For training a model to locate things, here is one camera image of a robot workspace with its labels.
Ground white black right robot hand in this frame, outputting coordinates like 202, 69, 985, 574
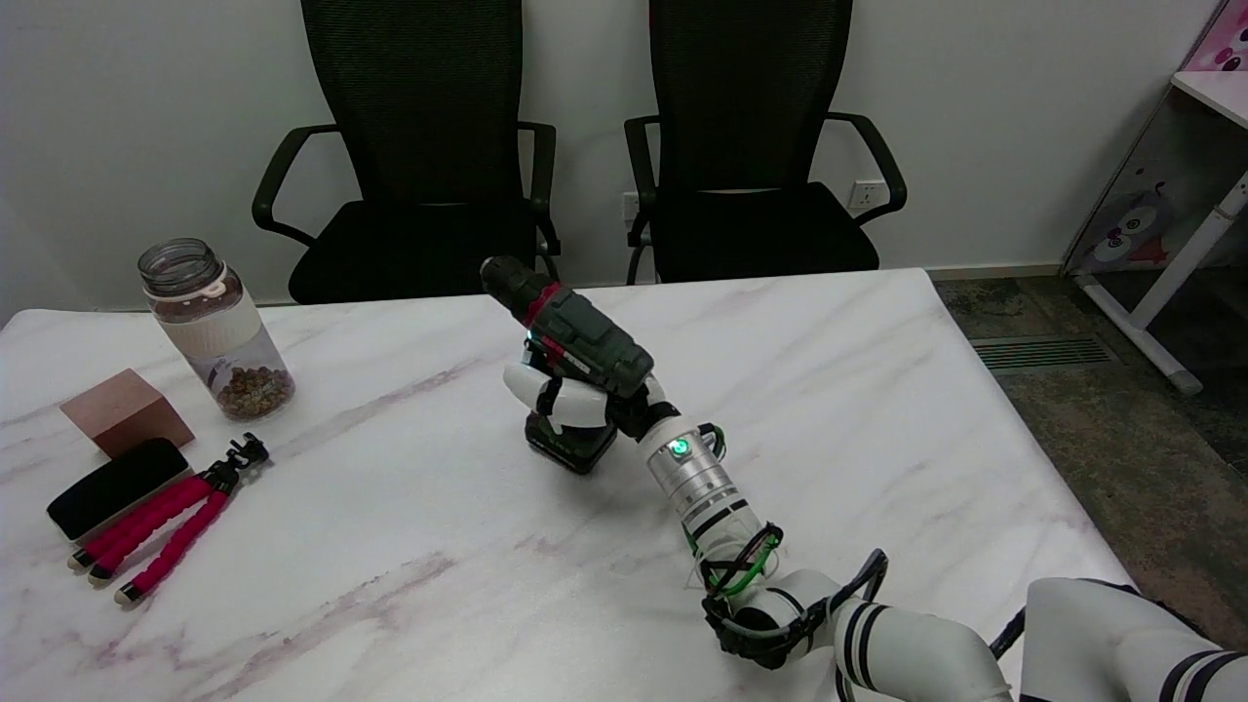
501, 333, 681, 443

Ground dark green power screwdriver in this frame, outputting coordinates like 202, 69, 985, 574
480, 255, 656, 477

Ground black mesh office chair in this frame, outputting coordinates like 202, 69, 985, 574
622, 0, 908, 286
251, 0, 562, 306

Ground glass jar with brown beans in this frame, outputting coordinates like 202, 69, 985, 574
136, 238, 296, 423

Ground red flexible mini tripod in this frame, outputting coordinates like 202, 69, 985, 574
66, 433, 271, 608

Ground brown wooden block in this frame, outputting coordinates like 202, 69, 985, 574
58, 369, 195, 459

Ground metal floor vent grille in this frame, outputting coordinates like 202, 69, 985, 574
969, 335, 1114, 371

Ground black oblong eraser case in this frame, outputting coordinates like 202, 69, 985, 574
46, 438, 190, 543

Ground white desk with cartoon panel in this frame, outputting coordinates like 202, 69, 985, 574
1058, 68, 1248, 397

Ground pink picture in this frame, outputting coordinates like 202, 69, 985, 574
1182, 0, 1248, 74

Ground green robot cable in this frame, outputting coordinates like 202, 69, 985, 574
682, 423, 783, 598

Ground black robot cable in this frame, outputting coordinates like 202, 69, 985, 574
698, 523, 890, 674

